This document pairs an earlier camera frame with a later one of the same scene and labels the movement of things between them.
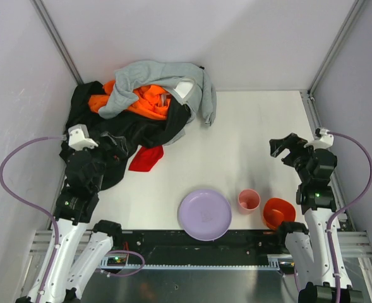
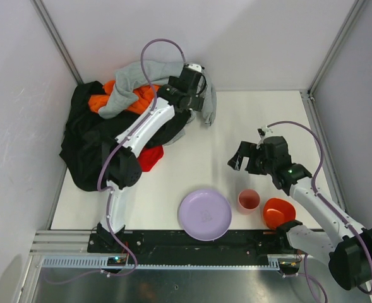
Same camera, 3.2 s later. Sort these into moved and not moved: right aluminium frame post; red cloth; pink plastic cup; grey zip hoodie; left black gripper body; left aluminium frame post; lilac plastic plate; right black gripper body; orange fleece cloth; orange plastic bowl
Moved: left black gripper body; right black gripper body
Not moved: left aluminium frame post; orange plastic bowl; right aluminium frame post; pink plastic cup; red cloth; orange fleece cloth; lilac plastic plate; grey zip hoodie
